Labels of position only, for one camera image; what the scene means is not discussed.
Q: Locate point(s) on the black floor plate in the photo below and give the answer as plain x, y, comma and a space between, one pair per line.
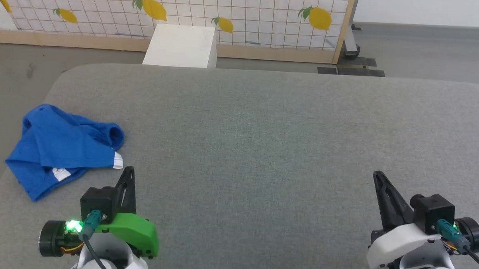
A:
361, 71
357, 61

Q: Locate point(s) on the white partition board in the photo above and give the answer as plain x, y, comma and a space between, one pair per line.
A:
427, 9

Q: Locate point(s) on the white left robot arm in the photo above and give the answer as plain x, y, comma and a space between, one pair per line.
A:
54, 239

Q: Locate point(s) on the lemon print partition screen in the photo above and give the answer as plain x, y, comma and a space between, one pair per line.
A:
108, 22

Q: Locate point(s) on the blue shorts with white trim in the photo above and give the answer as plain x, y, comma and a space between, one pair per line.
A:
56, 144

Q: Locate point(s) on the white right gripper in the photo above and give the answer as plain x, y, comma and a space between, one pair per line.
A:
395, 241

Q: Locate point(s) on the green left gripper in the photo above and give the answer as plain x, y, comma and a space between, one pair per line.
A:
136, 230

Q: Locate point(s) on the metal partition foot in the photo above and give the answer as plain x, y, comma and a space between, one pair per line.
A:
350, 44

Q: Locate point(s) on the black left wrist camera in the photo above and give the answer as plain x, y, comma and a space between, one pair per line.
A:
97, 201

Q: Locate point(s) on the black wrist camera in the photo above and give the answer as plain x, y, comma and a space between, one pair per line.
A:
432, 211
97, 201

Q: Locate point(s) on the white square box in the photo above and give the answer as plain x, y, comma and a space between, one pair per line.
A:
179, 44

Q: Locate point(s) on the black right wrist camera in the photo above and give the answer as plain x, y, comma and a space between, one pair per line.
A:
432, 211

